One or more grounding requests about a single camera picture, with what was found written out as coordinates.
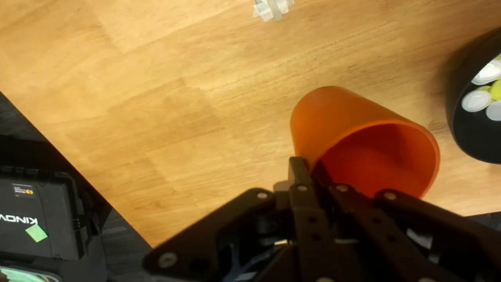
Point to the yellow-green oval candy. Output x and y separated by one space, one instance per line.
497 90

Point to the white oval candy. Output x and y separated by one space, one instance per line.
495 110
477 101
488 73

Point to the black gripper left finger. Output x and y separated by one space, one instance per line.
251 236

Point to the black Kinova case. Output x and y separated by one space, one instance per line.
48 209

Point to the orange plastic cup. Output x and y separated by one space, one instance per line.
339 120

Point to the white plastic peg stand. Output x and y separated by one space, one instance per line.
272 10

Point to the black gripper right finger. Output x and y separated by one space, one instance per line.
408 236

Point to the black bowl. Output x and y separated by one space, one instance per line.
463 135

